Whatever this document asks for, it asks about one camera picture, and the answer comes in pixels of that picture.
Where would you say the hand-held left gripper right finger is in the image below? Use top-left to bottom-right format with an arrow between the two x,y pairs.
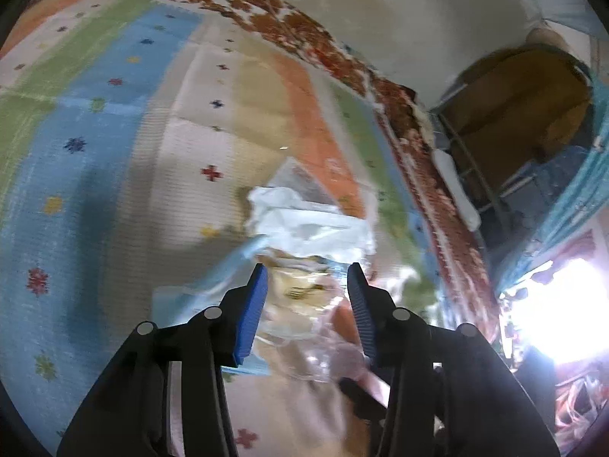
347,263 -> 560,457

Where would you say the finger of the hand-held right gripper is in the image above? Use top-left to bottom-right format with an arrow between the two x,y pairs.
338,376 -> 390,422

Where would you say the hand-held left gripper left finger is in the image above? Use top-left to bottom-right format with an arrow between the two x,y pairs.
56,263 -> 270,457

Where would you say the clear plastic bag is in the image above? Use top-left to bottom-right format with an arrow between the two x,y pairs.
259,265 -> 425,384

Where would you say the yellow printed wrapper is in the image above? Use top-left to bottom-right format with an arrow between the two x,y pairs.
263,246 -> 344,306

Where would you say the white paper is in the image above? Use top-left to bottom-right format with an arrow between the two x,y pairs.
246,185 -> 378,260

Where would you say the thin clear plastic wrapper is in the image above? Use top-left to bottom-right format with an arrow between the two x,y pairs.
272,156 -> 344,206

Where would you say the brown floral blanket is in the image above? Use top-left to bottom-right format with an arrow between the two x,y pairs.
40,0 -> 501,344

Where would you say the white cloth on rack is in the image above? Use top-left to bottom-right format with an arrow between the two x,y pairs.
430,148 -> 483,230

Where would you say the striped colourful mat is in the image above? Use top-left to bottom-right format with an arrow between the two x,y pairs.
0,0 -> 444,457

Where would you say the metal rack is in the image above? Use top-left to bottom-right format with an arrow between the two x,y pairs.
428,81 -> 539,249

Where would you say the blue printed hanging cloth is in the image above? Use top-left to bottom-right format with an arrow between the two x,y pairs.
495,100 -> 609,292

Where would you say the light blue garment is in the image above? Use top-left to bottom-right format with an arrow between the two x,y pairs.
516,145 -> 593,201

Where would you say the yellow-brown hanging garment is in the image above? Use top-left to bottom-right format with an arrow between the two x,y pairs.
437,29 -> 596,163

